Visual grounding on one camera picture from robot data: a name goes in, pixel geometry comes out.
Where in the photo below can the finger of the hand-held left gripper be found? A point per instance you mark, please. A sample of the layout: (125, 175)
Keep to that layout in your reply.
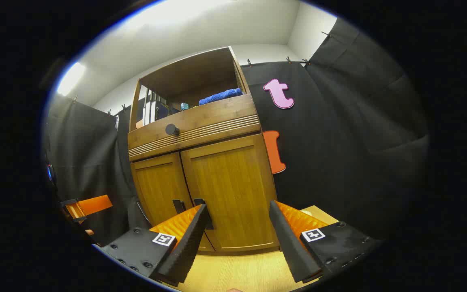
(93, 205)

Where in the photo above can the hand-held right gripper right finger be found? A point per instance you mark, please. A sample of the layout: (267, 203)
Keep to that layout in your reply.
(290, 247)

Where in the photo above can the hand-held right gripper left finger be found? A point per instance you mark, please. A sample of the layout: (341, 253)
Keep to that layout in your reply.
(189, 247)

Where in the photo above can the wooden shoe cabinet door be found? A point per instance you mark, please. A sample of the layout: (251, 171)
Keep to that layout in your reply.
(233, 182)
(156, 186)

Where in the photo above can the wooden double-door shoe cabinet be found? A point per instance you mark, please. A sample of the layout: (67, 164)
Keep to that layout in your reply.
(193, 69)

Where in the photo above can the wooden ribbed cabinet drawer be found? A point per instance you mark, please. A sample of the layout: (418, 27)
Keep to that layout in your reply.
(217, 117)

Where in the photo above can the round black drawer knob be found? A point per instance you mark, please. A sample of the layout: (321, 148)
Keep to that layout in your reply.
(172, 129)

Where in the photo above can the black backdrop cloth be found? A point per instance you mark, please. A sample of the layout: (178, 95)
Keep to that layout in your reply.
(339, 142)

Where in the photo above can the ceiling light strip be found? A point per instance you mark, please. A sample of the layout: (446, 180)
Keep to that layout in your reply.
(71, 78)

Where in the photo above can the blue folded towel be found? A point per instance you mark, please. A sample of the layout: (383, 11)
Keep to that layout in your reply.
(221, 96)

